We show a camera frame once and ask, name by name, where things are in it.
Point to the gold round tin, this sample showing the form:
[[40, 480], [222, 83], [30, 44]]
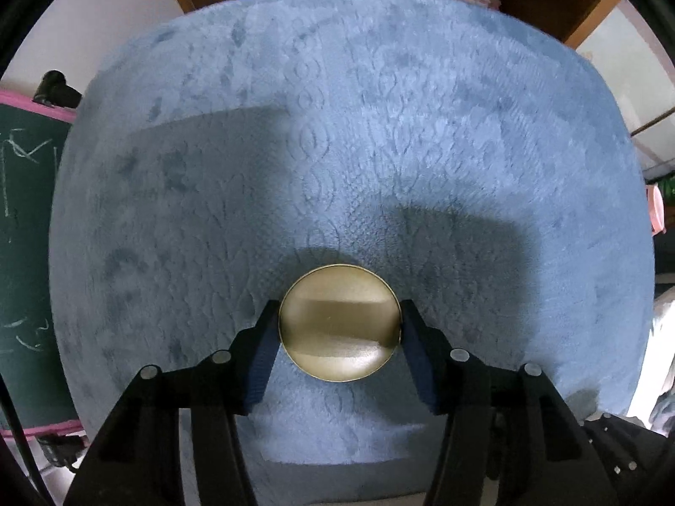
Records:
[[340, 321]]

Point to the blue fluffy blanket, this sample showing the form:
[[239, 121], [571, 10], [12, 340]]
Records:
[[343, 132]]

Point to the white wardrobe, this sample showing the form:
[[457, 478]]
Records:
[[633, 63]]

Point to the green chalkboard with pink frame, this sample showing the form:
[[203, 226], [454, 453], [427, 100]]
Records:
[[26, 253]]

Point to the white bedding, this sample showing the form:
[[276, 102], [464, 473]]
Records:
[[663, 358]]

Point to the pink plastic stool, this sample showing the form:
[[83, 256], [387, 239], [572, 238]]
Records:
[[655, 208]]

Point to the black clip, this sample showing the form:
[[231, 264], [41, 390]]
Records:
[[60, 449], [55, 89]]

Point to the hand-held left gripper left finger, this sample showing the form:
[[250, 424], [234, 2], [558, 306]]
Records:
[[261, 358]]

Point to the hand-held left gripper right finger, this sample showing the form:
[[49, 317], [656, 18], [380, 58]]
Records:
[[423, 369]]

